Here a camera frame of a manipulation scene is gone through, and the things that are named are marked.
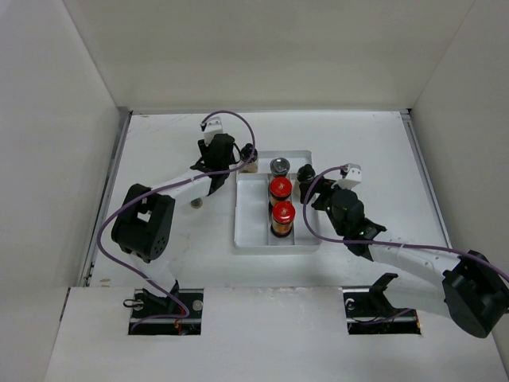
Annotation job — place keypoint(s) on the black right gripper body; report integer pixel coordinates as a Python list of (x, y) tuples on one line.
[(324, 203)]

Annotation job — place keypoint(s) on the knob-top spice grinder bottle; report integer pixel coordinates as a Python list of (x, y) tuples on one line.
[(249, 159)]

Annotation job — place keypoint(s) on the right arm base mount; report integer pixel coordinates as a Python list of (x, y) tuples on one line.
[(368, 311)]

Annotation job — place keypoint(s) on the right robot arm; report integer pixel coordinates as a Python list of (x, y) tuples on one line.
[(464, 287)]

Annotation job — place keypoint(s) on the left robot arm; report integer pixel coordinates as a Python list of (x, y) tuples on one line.
[(142, 230)]

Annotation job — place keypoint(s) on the black-cap spice bottle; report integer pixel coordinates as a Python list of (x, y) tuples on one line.
[(196, 204)]

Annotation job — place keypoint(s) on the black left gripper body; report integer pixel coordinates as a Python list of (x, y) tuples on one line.
[(225, 168)]

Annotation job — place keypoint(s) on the white divided organizer tray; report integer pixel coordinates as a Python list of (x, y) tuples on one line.
[(253, 221)]

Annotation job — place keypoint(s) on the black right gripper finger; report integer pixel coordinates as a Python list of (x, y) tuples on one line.
[(329, 185), (309, 189)]

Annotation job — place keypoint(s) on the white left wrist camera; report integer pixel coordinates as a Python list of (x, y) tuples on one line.
[(210, 128)]

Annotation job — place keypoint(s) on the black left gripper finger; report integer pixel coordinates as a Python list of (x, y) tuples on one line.
[(204, 149), (236, 154)]

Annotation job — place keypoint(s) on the white salt knob-top bottle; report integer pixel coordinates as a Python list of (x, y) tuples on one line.
[(305, 175)]

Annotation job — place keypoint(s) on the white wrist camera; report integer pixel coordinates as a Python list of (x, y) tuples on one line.
[(210, 128), (351, 176)]

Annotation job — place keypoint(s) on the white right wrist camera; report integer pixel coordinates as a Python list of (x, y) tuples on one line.
[(351, 176)]

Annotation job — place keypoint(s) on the red-lid sauce jar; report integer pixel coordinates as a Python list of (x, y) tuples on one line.
[(282, 218), (280, 189)]

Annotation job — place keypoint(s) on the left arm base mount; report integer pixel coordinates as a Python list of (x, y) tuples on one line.
[(151, 315)]

